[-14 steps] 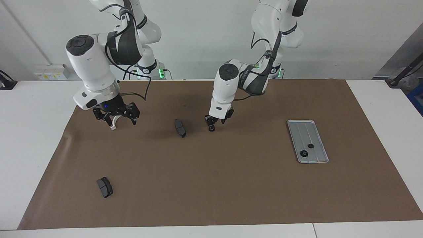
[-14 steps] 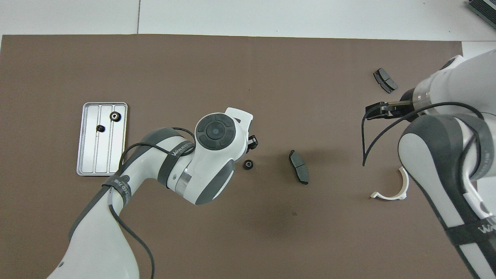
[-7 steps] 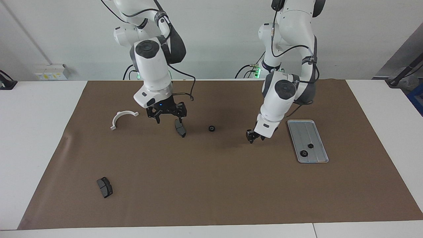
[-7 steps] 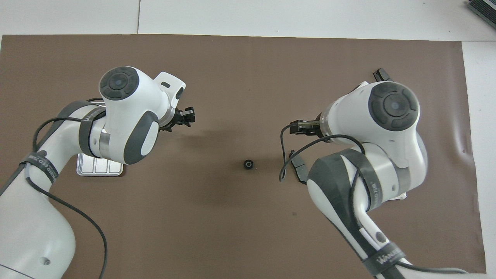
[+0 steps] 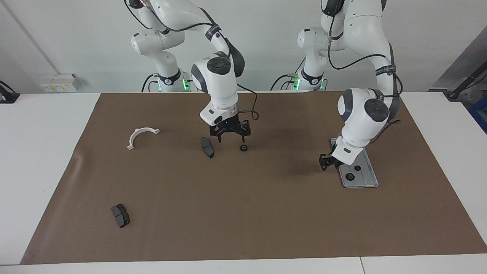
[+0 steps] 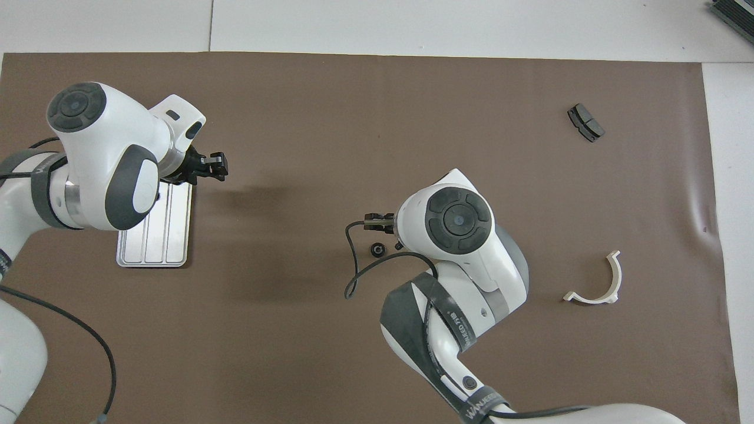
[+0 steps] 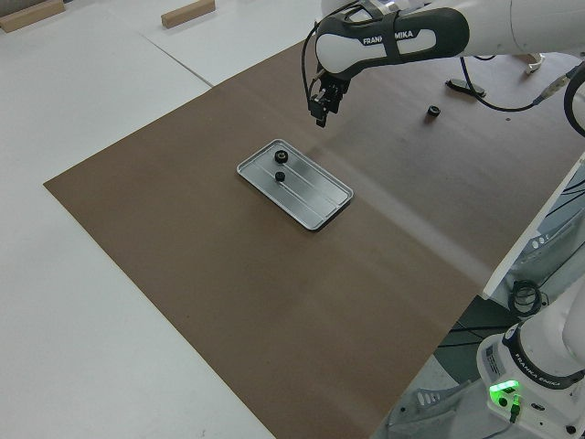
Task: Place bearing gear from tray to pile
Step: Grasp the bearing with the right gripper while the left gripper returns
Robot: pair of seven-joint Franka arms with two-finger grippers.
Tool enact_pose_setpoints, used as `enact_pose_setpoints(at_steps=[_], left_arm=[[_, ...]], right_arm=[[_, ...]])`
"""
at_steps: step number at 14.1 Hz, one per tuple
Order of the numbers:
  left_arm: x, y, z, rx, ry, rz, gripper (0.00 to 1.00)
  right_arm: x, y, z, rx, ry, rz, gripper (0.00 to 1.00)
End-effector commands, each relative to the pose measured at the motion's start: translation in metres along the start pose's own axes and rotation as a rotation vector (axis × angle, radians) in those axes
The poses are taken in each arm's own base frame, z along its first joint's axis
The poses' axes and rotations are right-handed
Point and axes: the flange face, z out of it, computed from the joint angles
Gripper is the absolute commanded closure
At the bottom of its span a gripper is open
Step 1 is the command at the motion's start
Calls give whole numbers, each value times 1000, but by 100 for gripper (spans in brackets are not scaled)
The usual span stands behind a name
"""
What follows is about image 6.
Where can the silver metal tray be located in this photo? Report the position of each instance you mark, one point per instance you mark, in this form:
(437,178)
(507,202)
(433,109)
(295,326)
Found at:
(171,235)

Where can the white curved plastic bracket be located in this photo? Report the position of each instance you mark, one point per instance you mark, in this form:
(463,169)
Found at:
(615,277)

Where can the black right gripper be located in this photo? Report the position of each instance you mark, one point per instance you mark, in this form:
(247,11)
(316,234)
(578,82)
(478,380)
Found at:
(399,244)

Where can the brown table mat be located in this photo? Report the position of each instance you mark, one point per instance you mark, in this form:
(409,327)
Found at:
(353,118)

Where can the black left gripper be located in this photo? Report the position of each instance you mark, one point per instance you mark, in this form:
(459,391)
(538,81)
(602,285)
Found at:
(191,166)

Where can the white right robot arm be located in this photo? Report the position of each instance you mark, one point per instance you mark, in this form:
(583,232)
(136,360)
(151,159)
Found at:
(459,277)

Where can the dark grey brake pad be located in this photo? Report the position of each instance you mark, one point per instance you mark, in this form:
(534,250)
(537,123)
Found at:
(586,122)

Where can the black bearing gear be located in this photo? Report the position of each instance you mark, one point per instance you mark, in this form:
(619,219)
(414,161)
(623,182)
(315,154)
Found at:
(377,249)

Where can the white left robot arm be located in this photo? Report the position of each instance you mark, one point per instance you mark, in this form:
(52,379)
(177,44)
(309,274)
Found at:
(106,129)

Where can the dark grey ribbed box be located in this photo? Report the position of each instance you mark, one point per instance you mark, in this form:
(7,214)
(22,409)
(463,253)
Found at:
(736,15)

